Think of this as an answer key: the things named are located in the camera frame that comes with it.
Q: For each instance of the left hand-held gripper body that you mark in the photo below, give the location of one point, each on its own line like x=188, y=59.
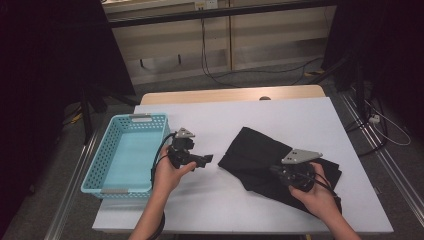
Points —
x=180, y=155

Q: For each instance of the dark round table grommet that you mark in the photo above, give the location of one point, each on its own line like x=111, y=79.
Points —
x=265, y=98

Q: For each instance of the person's left hand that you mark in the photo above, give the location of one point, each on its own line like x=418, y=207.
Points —
x=166, y=178

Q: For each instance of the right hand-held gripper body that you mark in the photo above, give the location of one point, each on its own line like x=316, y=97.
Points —
x=298, y=176

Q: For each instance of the aluminium floor rail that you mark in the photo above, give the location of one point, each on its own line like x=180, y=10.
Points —
x=71, y=190
x=394, y=170

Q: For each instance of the person's right hand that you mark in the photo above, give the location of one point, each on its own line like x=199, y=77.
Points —
x=318, y=200

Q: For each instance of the white power adapter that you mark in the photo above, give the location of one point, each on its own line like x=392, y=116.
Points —
x=374, y=119

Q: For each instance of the black curtain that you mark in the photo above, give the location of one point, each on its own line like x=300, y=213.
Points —
x=50, y=50
x=393, y=40

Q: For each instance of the black shorts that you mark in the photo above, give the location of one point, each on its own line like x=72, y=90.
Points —
x=253, y=156

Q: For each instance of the beige wooden cabinet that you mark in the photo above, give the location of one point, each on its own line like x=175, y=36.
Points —
x=266, y=33

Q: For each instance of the white wall socket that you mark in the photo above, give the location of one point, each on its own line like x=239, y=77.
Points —
x=206, y=4

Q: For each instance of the light blue plastic basket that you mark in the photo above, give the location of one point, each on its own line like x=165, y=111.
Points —
x=130, y=160

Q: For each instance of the wooden table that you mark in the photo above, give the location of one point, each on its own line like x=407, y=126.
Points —
x=200, y=95

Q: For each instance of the black metal stand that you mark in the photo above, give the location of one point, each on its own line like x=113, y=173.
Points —
x=358, y=86

